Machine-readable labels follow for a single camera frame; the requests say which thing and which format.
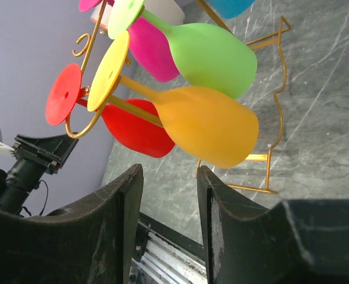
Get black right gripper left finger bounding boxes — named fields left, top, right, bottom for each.
left=0, top=164, right=144, bottom=283

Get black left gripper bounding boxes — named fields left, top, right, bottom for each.
left=13, top=134, right=79, bottom=175

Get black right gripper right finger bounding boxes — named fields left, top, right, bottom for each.
left=197, top=166, right=349, bottom=283

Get orange wine glass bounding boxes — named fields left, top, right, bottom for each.
left=87, top=31, right=259, bottom=169

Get green wine glass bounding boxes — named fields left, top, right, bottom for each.
left=108, top=1, right=257, bottom=99

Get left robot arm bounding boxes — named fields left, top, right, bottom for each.
left=0, top=134, right=79, bottom=216

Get red wine glass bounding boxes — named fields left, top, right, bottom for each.
left=45, top=63, right=175, bottom=158

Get pink wine glass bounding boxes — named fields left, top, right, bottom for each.
left=78, top=0, right=180, bottom=83

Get blue wine glass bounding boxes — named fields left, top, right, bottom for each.
left=208, top=0, right=254, bottom=19

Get round white drawer cabinet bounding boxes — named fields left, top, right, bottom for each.
left=99, top=0, right=185, bottom=33

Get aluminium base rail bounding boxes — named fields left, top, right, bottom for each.
left=128, top=212, right=208, bottom=284

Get gold wire glass rack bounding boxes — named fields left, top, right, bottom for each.
left=64, top=0, right=292, bottom=195

